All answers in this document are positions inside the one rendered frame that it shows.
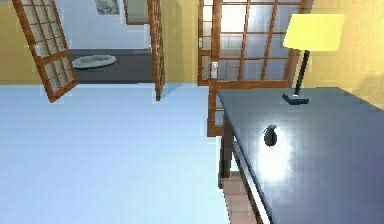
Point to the brown glazed room door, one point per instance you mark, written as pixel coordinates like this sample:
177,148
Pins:
205,43
46,46
156,46
253,46

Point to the small dark grey bottle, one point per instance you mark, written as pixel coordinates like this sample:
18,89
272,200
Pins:
270,135

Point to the grey oval floor cushion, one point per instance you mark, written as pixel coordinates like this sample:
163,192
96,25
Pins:
94,61

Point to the brown framed window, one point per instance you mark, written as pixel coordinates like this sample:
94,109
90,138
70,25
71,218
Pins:
136,11

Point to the dark blue table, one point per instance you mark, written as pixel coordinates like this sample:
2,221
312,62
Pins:
326,140

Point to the yellow shade table lamp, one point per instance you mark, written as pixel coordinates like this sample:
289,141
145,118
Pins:
313,31

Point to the grey framed wall picture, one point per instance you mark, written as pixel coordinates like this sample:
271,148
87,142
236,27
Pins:
107,6

